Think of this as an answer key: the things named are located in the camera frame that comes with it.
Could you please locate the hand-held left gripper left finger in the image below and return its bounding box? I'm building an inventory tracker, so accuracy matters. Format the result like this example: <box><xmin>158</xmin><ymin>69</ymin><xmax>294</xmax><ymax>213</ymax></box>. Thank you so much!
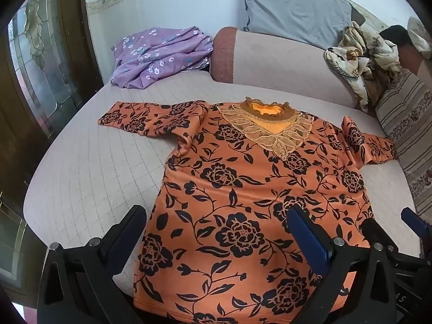
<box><xmin>36</xmin><ymin>204</ymin><xmax>149</xmax><ymax>324</ymax></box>

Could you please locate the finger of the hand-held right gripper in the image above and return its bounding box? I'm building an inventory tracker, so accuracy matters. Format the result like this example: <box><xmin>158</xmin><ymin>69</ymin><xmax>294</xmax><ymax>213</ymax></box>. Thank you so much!
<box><xmin>362</xmin><ymin>217</ymin><xmax>398</xmax><ymax>254</ymax></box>
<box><xmin>401</xmin><ymin>207</ymin><xmax>432</xmax><ymax>244</ymax></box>

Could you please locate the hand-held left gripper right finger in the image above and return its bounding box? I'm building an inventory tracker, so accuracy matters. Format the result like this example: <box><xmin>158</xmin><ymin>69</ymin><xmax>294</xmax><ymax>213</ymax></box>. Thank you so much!
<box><xmin>288</xmin><ymin>204</ymin><xmax>399</xmax><ymax>324</ymax></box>

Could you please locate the orange black floral shirt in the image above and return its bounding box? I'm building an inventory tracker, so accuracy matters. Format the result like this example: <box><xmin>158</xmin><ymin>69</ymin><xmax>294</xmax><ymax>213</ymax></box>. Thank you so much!
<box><xmin>98</xmin><ymin>96</ymin><xmax>398</xmax><ymax>324</ymax></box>

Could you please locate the striped floral pillow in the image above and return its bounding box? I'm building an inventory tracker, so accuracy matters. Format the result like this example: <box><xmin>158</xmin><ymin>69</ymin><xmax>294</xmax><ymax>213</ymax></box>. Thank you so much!
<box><xmin>375</xmin><ymin>69</ymin><xmax>432</xmax><ymax>225</ymax></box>

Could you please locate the cream brown patterned blanket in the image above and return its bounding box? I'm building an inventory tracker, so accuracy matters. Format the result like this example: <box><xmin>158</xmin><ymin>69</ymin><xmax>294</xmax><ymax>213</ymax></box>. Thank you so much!
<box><xmin>323</xmin><ymin>21</ymin><xmax>407</xmax><ymax>113</ymax></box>

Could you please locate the purple floral cloth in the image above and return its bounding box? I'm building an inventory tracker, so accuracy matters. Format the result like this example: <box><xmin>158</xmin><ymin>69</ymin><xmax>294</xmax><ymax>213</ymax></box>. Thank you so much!
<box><xmin>110</xmin><ymin>26</ymin><xmax>214</xmax><ymax>90</ymax></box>

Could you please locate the dark brown cushion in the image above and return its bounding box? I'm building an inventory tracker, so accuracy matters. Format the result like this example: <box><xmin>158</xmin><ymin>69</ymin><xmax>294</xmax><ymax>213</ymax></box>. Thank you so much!
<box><xmin>379</xmin><ymin>25</ymin><xmax>426</xmax><ymax>75</ymax></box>

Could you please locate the wooden stained glass door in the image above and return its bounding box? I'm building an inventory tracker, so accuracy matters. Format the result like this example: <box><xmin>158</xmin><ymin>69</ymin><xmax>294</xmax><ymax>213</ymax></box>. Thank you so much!
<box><xmin>0</xmin><ymin>0</ymin><xmax>102</xmax><ymax>277</ymax></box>

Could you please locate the pink bolster cushion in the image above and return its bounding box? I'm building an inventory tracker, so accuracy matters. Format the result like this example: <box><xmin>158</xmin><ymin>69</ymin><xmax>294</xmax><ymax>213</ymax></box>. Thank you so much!
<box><xmin>209</xmin><ymin>26</ymin><xmax>367</xmax><ymax>110</ymax></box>

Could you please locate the white cloth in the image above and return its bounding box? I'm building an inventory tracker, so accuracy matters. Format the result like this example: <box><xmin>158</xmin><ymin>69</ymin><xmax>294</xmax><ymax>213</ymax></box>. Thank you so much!
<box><xmin>406</xmin><ymin>16</ymin><xmax>432</xmax><ymax>54</ymax></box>

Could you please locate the grey pillow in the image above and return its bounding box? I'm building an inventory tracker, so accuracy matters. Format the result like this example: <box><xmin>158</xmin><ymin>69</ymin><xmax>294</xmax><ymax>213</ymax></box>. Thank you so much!
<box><xmin>241</xmin><ymin>0</ymin><xmax>366</xmax><ymax>45</ymax></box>

